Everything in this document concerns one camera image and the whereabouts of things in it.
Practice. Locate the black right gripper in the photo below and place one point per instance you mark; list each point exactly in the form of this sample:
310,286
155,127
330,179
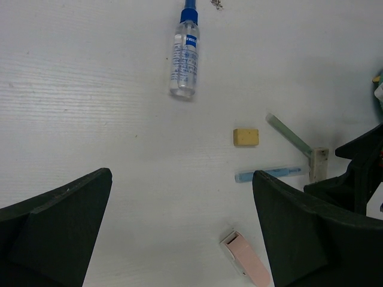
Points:
312,242

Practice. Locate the small tan eraser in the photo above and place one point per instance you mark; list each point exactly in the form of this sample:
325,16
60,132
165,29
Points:
246,137

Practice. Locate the blue green ruler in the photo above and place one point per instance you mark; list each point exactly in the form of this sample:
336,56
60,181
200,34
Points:
281,172

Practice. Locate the small clear blue bottle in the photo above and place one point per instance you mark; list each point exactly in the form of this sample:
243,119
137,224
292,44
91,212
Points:
185,55

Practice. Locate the pink eraser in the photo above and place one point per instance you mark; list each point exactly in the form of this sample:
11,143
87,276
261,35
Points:
243,257

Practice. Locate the green lead refill tube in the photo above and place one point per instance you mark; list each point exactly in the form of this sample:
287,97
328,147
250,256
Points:
287,133

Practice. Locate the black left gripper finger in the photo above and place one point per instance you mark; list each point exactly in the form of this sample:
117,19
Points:
48,240

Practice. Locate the teal round desk organizer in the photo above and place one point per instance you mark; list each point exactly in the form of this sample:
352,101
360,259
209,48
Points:
378,88

